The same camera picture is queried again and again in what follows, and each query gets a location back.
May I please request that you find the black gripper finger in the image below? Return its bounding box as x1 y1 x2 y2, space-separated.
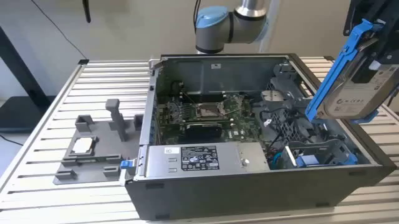
342 0 375 36
371 0 399 67

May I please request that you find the hard disk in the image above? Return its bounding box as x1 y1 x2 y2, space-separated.
295 155 319 168
305 18 399 126

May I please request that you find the grey metal disk bay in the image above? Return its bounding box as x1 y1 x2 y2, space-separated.
252 77 359 170

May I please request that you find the white upright pole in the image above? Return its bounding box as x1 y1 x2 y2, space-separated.
258 0 282 54

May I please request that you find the blue bay latch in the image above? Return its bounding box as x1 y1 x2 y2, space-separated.
342 149 359 167

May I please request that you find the metal socket cover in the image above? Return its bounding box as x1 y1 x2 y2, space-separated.
222 96 244 113

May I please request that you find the green motherboard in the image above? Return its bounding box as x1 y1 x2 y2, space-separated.
155 91 269 145

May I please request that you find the CPU socket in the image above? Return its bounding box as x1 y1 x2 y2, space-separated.
195 101 230 122

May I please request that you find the thin metal locking lever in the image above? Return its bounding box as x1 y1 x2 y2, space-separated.
183 91 198 105

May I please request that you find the black hanging antenna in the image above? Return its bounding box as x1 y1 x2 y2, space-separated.
82 0 92 23

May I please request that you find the black open PC case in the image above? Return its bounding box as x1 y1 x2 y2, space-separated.
124 53 399 221

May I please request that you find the grey power supply unit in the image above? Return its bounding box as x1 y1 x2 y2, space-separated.
144 142 271 178

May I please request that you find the grey parts rack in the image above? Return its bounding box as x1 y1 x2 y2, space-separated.
52 98 144 186

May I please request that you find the silver CPU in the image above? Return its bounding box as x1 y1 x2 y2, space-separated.
72 138 95 154

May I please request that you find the black monitor stand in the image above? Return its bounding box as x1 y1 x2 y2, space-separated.
0 25 56 134

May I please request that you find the long black wire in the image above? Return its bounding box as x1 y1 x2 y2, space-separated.
270 108 301 147

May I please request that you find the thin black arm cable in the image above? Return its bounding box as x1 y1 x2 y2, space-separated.
194 0 204 27

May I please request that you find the black wire white connector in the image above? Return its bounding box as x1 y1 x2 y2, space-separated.
259 109 275 128

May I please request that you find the blue data cable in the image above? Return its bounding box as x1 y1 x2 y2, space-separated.
270 149 283 169

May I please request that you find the thin black wall cable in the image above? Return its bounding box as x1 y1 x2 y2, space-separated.
31 0 87 61

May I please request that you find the black floor cable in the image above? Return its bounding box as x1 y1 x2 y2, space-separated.
0 134 24 147

